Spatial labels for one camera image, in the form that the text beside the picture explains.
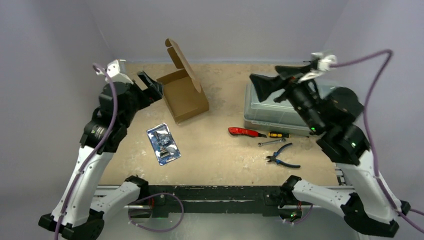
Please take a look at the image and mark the brown cardboard express box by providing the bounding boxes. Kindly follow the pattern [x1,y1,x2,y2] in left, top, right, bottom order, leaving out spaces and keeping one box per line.
[157,38,210,124]

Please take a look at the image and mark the red black utility knife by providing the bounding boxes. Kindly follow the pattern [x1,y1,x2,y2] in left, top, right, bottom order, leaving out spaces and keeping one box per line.
[228,127,267,138]

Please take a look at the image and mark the blue packaged item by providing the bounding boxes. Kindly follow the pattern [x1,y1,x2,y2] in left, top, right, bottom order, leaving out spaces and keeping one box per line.
[146,122,182,166]

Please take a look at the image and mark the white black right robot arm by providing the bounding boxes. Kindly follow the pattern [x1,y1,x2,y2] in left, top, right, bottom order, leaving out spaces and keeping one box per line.
[249,66,411,238]

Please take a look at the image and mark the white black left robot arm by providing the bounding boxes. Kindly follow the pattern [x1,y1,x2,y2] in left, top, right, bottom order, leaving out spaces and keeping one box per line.
[38,72,163,240]

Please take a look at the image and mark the clear plastic storage bin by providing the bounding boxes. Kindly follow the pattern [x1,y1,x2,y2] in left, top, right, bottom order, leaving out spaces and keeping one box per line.
[243,83,310,137]

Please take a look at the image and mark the yellow black screwdriver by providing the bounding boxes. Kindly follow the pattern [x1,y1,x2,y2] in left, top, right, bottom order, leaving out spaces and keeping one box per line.
[267,131,309,139]

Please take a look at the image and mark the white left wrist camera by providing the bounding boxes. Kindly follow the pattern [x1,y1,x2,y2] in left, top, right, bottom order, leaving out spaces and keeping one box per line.
[105,59,134,84]

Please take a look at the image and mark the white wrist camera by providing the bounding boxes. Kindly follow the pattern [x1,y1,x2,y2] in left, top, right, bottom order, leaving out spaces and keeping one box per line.
[298,51,338,83]
[105,59,134,84]

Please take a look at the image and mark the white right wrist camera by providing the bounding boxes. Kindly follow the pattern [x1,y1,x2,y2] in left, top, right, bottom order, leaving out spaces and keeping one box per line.
[298,51,338,83]

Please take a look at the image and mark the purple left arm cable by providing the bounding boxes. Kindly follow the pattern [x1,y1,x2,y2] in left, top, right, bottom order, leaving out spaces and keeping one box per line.
[53,62,185,240]

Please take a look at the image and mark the blue handled pliers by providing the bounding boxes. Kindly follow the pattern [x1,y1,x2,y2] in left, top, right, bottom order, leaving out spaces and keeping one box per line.
[265,143,301,169]

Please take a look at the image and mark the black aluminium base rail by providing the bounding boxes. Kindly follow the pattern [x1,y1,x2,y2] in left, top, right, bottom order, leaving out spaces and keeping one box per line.
[67,184,362,220]

